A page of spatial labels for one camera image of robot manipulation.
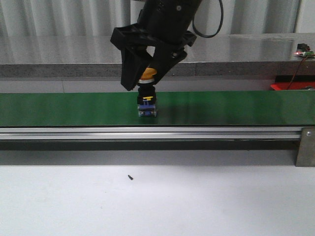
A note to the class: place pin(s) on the grey stone shelf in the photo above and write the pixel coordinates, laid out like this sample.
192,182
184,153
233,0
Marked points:
95,56

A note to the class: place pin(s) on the small green circuit board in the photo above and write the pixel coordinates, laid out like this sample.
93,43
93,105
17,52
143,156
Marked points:
303,50

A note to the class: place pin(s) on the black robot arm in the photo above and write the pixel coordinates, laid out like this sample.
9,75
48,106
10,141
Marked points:
167,18

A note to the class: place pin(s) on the aluminium conveyor frame rail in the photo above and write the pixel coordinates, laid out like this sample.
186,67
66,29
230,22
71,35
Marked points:
153,133

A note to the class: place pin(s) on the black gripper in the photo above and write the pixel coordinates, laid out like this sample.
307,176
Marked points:
133,40

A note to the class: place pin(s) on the grey pleated curtain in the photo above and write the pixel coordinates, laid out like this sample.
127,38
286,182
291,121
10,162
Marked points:
99,17

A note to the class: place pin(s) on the yellow mushroom push button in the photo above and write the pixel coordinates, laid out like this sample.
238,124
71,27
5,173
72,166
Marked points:
146,100

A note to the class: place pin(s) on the red plastic bin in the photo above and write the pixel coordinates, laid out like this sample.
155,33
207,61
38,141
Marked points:
300,82

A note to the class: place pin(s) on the metal conveyor support bracket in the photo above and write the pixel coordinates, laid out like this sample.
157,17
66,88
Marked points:
306,152

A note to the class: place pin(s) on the green conveyor belt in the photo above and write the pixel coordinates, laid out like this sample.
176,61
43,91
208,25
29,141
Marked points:
280,108

